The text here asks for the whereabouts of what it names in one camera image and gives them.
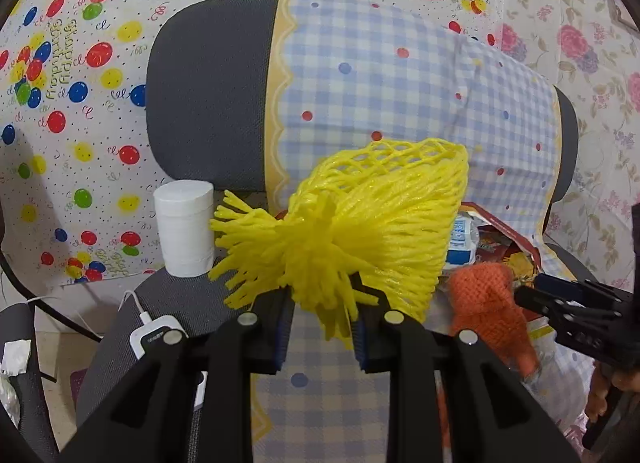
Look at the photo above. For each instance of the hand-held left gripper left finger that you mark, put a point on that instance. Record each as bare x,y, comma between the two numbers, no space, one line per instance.
286,343

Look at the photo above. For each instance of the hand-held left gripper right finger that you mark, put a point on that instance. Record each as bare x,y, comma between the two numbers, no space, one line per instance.
358,343

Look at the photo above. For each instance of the grey office chair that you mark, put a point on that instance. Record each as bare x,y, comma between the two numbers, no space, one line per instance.
210,93

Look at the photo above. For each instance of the person's right hand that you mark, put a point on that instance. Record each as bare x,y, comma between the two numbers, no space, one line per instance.
596,393

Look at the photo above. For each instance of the translucent pink plastic bag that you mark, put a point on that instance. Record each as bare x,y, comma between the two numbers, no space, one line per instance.
560,383

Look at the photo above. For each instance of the crumpled silver foil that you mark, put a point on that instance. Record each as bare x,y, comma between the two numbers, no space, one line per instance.
12,363

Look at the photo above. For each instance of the dark grey chair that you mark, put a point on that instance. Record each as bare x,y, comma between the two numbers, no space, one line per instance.
30,433

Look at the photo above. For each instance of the blue and white carton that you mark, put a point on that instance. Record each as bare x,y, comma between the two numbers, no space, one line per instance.
460,243

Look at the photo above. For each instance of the orange foam fruit net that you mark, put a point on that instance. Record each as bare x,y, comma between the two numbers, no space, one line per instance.
485,303

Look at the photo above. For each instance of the blue checkered dotted cloth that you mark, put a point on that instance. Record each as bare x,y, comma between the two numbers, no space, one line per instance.
380,78

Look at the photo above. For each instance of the red snack package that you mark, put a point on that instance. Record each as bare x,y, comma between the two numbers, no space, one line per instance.
510,248

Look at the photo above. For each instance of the yellow foam fruit net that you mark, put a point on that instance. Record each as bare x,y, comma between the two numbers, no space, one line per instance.
380,223

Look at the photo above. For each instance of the white timer device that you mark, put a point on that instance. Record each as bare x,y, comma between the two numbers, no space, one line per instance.
150,334

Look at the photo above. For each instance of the floral print cloth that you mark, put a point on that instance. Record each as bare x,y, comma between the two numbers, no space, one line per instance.
600,93

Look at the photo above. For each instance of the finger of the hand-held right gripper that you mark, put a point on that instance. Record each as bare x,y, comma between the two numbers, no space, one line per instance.
590,303

